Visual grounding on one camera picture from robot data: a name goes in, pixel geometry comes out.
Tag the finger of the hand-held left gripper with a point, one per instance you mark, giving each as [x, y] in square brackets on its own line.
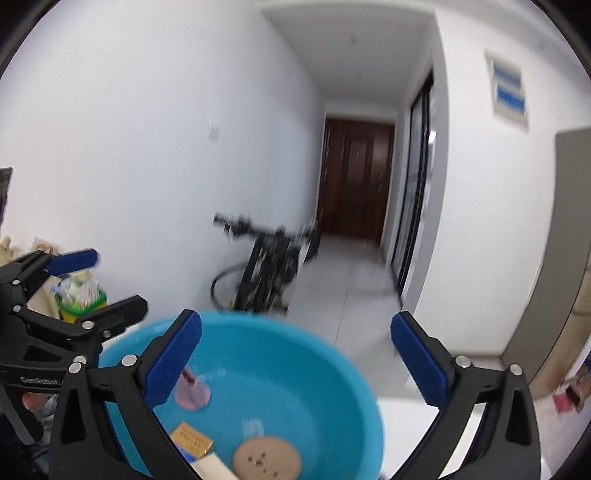
[115, 316]
[74, 262]

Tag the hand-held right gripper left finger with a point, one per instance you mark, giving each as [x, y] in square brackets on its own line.
[173, 360]

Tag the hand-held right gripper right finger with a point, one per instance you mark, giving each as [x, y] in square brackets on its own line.
[420, 364]

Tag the pink small holder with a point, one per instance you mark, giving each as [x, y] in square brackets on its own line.
[194, 397]

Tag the gold cardboard box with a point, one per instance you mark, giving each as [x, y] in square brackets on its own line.
[191, 438]

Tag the beige cardboard box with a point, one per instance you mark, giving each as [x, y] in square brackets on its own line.
[212, 468]

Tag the blue plastic basin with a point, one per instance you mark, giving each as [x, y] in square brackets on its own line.
[300, 392]

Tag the round beige disc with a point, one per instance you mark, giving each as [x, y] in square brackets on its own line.
[268, 461]

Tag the person's left hand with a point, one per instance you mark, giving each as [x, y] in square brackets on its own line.
[36, 400]

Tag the pile of small sachets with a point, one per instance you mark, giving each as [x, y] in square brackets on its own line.
[81, 288]

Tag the yellow green bucket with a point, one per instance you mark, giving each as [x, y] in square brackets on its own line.
[81, 311]

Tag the beige plush toy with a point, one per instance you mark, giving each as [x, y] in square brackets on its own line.
[7, 249]

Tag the black bicycle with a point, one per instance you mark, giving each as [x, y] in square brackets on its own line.
[268, 272]

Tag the pink dustpan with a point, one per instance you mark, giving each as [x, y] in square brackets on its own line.
[563, 401]

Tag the gold grey refrigerator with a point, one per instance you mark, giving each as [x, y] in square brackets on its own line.
[549, 258]

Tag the black framed sliding door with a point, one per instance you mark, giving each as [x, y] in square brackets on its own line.
[415, 194]

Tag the brown entrance door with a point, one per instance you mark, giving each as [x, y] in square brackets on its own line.
[355, 180]

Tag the wall electrical panel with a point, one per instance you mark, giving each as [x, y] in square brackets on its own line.
[508, 90]

